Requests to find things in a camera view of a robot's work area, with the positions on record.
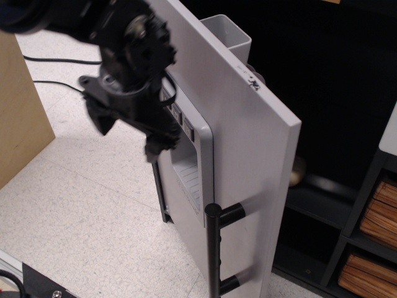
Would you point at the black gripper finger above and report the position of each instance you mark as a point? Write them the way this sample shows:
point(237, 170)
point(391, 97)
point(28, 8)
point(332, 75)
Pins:
point(155, 144)
point(101, 113)

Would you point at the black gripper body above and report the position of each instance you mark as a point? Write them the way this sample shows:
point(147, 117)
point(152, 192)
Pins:
point(142, 108)

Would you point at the grey toy fridge door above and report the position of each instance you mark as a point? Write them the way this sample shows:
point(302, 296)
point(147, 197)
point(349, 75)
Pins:
point(254, 141)

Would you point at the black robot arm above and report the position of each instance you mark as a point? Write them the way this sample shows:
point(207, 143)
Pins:
point(136, 51)

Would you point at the dark grey fridge cabinet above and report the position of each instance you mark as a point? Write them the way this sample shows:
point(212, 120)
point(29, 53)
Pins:
point(332, 64)

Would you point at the grey water dispenser panel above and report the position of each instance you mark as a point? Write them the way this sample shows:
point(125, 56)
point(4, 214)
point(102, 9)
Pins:
point(188, 169)

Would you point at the light wooden board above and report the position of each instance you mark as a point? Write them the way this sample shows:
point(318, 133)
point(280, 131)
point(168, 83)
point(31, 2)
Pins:
point(25, 128)

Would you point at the grey door shelf bin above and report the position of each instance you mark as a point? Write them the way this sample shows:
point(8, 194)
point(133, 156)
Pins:
point(237, 41)

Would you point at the round beige toy food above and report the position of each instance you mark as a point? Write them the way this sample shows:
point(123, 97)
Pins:
point(298, 171)

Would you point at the white countertop edge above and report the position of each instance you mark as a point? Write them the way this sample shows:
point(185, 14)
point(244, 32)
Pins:
point(388, 142)

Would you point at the upper woven storage basket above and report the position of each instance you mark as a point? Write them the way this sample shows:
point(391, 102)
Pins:
point(379, 220)

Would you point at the woven storage basket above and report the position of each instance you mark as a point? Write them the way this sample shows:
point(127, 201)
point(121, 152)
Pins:
point(379, 220)
point(367, 278)

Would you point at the lower woven storage basket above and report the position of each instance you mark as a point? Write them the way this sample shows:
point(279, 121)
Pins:
point(367, 278)

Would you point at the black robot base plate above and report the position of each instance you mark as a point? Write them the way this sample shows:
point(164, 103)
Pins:
point(33, 284)

